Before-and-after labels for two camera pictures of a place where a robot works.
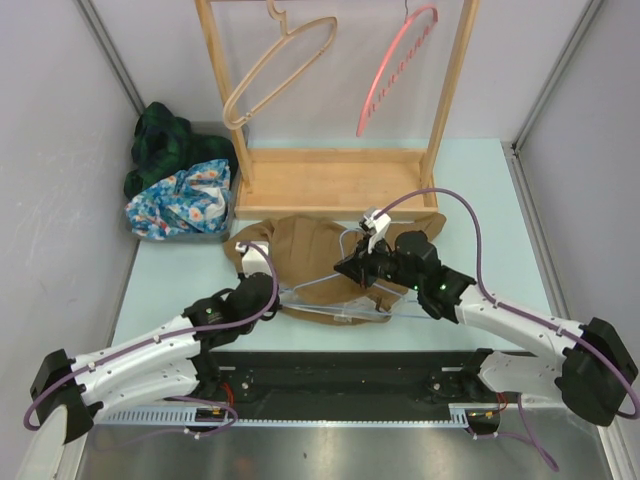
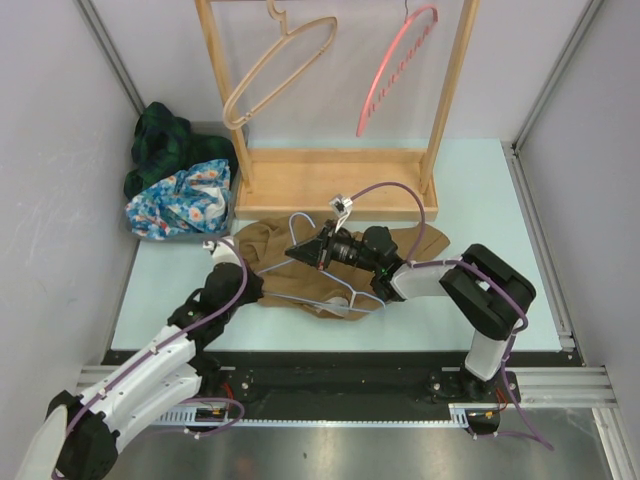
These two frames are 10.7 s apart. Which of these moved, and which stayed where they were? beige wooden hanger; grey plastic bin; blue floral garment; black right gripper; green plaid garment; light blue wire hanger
Moved: light blue wire hanger; black right gripper
Stayed: grey plastic bin; green plaid garment; blue floral garment; beige wooden hanger
